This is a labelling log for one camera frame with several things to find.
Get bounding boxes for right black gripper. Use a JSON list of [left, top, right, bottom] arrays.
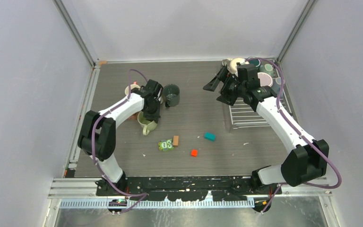
[[203, 68, 246, 106]]

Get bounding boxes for light green cream mug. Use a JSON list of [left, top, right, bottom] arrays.
[[137, 112, 157, 136]]

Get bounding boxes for terracotta small cup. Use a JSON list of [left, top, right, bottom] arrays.
[[129, 112, 139, 120]]

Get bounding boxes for dark grey mug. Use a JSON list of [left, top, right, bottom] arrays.
[[163, 84, 180, 108]]

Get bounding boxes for lilac pink mug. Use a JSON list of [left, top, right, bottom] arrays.
[[257, 72, 273, 87]]

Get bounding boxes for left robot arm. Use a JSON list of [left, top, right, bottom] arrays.
[[77, 79, 163, 196]]

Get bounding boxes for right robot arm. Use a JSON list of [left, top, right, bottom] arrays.
[[203, 64, 329, 194]]

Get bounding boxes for cream floral mug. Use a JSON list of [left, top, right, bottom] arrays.
[[222, 58, 249, 76]]

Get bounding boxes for tan wooden block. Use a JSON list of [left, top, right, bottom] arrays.
[[173, 135, 179, 147]]

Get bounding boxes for green owl toy block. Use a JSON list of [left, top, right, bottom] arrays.
[[158, 139, 174, 151]]

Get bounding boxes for dark teal mug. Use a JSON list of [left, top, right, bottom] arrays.
[[247, 56, 261, 70]]

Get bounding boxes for pale green small mug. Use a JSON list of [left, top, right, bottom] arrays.
[[260, 63, 274, 77]]

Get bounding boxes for teal block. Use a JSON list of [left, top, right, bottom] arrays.
[[204, 132, 216, 141]]

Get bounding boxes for red cube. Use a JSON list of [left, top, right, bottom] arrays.
[[190, 149, 198, 157]]

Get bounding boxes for black base bar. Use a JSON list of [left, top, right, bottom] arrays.
[[95, 175, 282, 202]]

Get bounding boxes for white wire dish rack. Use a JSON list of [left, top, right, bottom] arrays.
[[225, 57, 295, 130]]

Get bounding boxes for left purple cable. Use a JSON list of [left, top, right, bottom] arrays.
[[90, 69, 149, 215]]

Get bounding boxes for purple cable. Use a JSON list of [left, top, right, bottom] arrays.
[[90, 69, 149, 215], [245, 57, 342, 214]]

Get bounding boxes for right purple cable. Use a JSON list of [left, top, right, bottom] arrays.
[[245, 57, 342, 214]]

